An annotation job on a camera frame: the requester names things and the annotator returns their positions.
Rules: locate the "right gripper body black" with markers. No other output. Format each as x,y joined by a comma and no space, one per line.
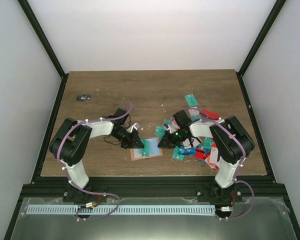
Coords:
175,140

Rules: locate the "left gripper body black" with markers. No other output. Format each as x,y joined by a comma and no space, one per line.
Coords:
127,140

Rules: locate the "teal VIP card small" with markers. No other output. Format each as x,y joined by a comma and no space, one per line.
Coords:
145,152

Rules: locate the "pink leather card holder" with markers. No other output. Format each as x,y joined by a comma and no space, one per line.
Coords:
150,150

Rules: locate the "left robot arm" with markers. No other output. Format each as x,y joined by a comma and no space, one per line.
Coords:
69,144

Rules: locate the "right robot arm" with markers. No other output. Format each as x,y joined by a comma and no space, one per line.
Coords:
232,144

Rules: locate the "teal VIP card lower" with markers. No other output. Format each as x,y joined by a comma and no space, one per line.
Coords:
160,131

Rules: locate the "white floral card upper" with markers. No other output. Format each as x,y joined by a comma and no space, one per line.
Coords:
193,111

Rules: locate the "red white card bottom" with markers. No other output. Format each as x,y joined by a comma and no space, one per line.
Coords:
212,158

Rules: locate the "teal card far top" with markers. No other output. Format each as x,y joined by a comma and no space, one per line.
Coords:
191,100

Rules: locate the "red card top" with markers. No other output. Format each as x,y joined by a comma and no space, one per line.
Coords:
211,115

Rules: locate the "small black tag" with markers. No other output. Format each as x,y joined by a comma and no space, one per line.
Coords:
83,97

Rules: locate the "light blue slotted strip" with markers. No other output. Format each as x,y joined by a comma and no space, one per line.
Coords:
53,209

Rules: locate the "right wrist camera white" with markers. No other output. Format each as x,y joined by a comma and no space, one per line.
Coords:
170,128

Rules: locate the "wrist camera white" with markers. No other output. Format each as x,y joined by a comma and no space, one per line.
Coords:
170,128
133,127

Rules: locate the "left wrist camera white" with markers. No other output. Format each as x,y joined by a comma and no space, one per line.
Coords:
133,127

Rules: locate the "black aluminium front rail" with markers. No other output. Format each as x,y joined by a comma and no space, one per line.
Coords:
154,186

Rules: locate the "left frame post black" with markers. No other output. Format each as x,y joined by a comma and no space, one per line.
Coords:
30,15

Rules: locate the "frame post black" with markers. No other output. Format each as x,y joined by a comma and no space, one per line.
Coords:
266,27
30,15

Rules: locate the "right frame post black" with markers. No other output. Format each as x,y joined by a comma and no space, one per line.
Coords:
266,27

